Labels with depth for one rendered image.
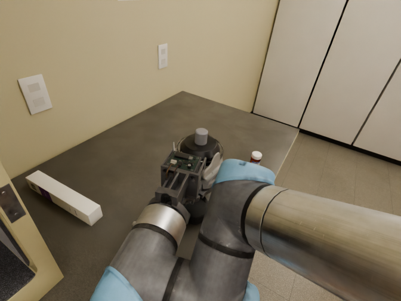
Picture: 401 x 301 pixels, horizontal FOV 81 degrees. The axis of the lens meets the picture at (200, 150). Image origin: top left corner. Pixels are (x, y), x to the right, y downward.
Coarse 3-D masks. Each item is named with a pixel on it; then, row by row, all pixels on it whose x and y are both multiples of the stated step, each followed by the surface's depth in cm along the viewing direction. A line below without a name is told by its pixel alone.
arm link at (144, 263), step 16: (144, 224) 33; (128, 240) 31; (144, 240) 31; (160, 240) 31; (128, 256) 29; (144, 256) 29; (160, 256) 30; (112, 272) 28; (128, 272) 27; (144, 272) 28; (160, 272) 28; (96, 288) 27; (112, 288) 26; (128, 288) 26; (144, 288) 27; (160, 288) 27
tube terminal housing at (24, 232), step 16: (0, 176) 33; (16, 192) 36; (0, 208) 34; (16, 224) 37; (32, 224) 40; (0, 240) 50; (16, 240) 42; (32, 240) 41; (32, 256) 42; (48, 256) 46; (48, 272) 47; (32, 288) 45; (48, 288) 49
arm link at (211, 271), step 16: (192, 256) 30; (208, 256) 27; (224, 256) 27; (176, 272) 28; (192, 272) 28; (208, 272) 27; (224, 272) 26; (240, 272) 27; (176, 288) 27; (192, 288) 27; (208, 288) 26; (224, 288) 26; (240, 288) 27; (256, 288) 29
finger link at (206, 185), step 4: (216, 176) 49; (204, 180) 47; (212, 180) 48; (204, 184) 47; (208, 184) 47; (204, 188) 46; (208, 188) 46; (200, 192) 46; (204, 192) 46; (208, 192) 47; (200, 196) 46
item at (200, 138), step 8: (200, 128) 52; (192, 136) 55; (200, 136) 51; (208, 136) 55; (184, 144) 52; (192, 144) 52; (200, 144) 52; (208, 144) 53; (216, 144) 53; (184, 152) 52; (192, 152) 51; (200, 152) 50; (208, 152) 51; (216, 152) 52
